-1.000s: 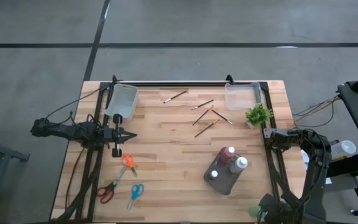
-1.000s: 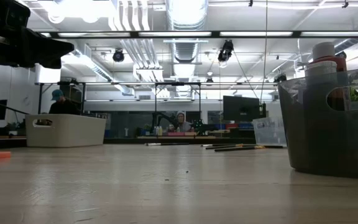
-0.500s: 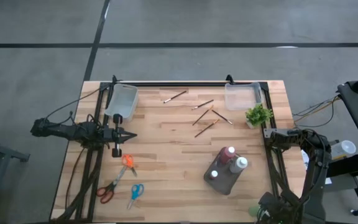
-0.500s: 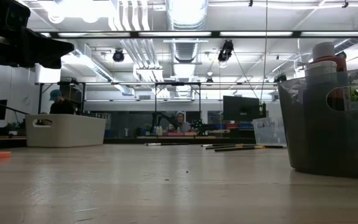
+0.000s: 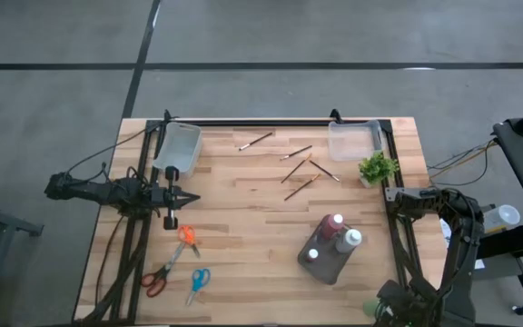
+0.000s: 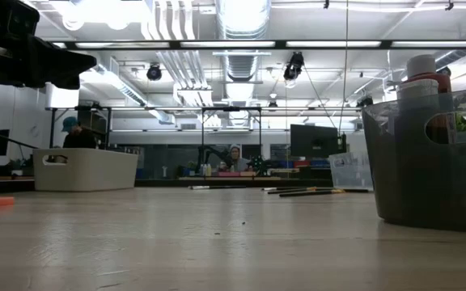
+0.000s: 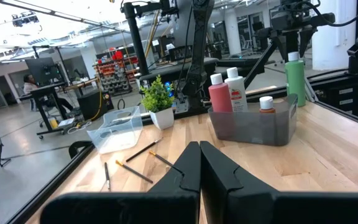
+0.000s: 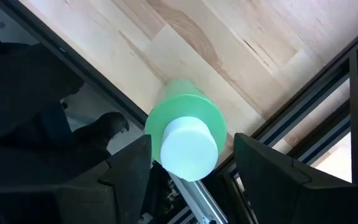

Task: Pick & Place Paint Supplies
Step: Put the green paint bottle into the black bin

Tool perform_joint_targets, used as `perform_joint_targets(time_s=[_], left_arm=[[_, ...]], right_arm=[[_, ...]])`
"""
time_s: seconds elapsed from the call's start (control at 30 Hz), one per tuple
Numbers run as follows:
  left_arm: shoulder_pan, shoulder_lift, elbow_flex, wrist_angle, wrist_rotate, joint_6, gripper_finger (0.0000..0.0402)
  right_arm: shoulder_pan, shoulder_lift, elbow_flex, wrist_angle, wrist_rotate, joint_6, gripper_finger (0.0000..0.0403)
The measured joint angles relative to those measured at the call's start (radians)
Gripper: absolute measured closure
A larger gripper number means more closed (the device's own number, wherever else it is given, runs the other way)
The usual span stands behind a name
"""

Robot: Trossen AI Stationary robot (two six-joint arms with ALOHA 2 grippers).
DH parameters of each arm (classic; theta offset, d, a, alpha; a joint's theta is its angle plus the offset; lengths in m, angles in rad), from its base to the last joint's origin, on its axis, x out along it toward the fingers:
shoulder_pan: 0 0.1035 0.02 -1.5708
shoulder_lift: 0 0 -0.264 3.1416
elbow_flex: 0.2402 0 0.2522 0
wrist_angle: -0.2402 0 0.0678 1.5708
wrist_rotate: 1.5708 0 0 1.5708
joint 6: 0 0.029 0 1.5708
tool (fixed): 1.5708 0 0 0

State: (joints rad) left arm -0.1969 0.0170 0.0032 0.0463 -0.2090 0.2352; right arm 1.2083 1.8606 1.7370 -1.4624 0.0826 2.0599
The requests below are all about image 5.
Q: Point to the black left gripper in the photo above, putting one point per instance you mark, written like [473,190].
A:
[161,197]

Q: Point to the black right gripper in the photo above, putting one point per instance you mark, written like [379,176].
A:
[397,302]

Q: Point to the green paint bottle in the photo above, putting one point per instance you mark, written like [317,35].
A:
[370,308]

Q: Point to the white paint bottle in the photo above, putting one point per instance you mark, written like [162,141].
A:
[348,240]

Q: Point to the small dark paint bottle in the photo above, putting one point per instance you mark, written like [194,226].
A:
[311,255]

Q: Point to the red paint bottle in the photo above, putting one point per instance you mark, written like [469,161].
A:
[332,224]

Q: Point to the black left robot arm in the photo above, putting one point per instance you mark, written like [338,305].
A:
[89,191]

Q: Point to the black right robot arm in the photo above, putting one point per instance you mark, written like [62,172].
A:
[463,227]

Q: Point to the white plastic bin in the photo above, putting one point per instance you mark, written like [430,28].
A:
[177,150]

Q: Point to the dark grey translucent bin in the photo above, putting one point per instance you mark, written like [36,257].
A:
[327,268]

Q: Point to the white printed paper sheet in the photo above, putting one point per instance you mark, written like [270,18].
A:
[445,231]

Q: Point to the black side shelf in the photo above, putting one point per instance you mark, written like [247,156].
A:
[511,243]

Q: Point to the small potted green plant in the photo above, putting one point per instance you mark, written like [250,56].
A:
[377,169]

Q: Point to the clear plastic jar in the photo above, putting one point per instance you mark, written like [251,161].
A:
[502,217]

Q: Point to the clear plastic bin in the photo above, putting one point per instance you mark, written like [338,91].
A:
[352,141]

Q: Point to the black aluminium table frame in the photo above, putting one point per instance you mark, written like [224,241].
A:
[266,122]

